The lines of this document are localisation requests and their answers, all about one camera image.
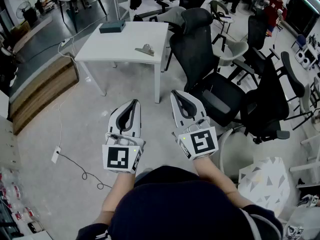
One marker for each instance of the white power strip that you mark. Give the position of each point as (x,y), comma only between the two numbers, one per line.
(65,42)

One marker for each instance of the light grey shell chair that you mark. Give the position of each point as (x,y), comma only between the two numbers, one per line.
(235,49)

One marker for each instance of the black mesh office chair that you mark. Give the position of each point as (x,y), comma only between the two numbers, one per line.
(270,104)

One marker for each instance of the person's left forearm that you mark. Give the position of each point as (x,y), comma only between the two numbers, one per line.
(116,194)

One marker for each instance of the white shelving frame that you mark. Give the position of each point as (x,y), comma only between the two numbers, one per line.
(150,5)

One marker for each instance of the white triangle-patterned stool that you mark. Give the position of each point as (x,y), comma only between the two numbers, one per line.
(265,181)

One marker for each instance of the dark teal flat box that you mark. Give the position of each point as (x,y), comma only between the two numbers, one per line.
(111,27)

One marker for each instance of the wooden step platform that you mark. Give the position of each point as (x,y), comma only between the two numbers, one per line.
(42,89)

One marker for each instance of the black high-back office chair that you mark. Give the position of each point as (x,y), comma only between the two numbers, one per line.
(257,34)

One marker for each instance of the person's dark clothed body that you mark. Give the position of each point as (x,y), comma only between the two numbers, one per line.
(175,209)

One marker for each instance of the black office chair with headrest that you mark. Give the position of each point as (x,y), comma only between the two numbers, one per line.
(192,59)

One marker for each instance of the metal clip tool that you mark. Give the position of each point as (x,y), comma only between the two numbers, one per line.
(145,50)

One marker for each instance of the white frame chair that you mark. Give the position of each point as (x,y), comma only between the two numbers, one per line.
(226,144)

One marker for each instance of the black standing fan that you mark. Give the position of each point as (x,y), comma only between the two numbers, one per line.
(25,11)

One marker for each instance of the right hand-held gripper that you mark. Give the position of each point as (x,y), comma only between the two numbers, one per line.
(201,142)

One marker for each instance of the pile of clear plastic bottles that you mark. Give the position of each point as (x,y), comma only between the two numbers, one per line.
(17,199)

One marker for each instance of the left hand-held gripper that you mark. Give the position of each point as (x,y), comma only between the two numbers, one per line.
(117,159)

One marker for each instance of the white floor power socket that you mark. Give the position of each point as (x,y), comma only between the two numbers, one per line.
(56,154)

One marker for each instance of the white table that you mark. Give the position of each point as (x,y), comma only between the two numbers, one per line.
(120,46)

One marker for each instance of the person's right forearm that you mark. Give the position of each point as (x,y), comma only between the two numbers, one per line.
(215,176)

